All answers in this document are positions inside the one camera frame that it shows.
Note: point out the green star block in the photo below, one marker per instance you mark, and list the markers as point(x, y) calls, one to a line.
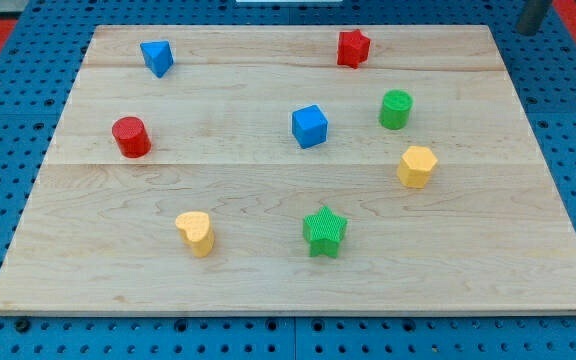
point(324, 231)

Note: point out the red star block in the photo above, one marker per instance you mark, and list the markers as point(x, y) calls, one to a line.
point(353, 48)

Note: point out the blue cube block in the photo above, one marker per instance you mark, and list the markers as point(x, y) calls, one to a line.
point(309, 126)

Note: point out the light wooden board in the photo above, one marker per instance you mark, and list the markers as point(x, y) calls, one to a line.
point(487, 236)

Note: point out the yellow heart block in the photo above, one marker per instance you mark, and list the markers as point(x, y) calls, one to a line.
point(195, 229)

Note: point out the green cylinder block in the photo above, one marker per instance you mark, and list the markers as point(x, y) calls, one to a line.
point(395, 109)

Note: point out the yellow hexagon block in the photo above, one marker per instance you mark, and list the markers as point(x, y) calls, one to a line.
point(416, 166)

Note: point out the red cylinder block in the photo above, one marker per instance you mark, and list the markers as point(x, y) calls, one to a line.
point(131, 137)

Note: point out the blue triangle block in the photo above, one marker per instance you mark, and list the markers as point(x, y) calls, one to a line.
point(157, 56)

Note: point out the grey cylindrical robot tool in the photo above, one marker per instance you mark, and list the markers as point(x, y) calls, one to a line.
point(531, 16)

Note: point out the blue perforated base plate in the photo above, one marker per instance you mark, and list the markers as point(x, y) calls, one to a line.
point(38, 66)

